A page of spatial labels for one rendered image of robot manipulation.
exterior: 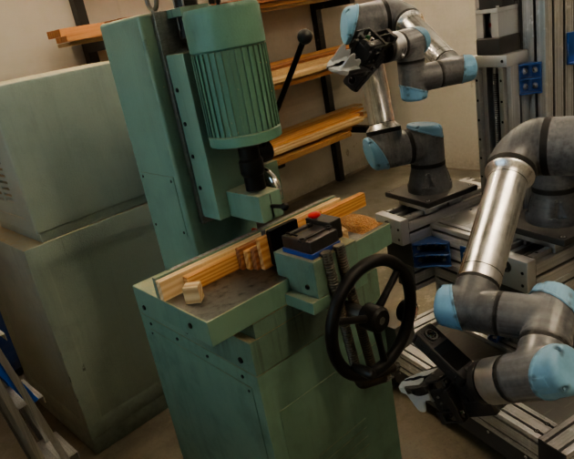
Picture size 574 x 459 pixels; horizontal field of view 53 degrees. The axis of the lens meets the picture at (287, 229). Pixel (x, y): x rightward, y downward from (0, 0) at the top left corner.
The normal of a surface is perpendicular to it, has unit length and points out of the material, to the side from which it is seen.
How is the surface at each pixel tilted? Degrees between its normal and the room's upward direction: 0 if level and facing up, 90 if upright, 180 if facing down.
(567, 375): 60
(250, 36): 90
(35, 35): 90
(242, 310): 90
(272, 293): 90
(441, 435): 0
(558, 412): 0
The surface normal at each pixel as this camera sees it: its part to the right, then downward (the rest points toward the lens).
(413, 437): -0.17, -0.92
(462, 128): -0.70, 0.36
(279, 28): 0.69, 0.14
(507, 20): 0.48, 0.22
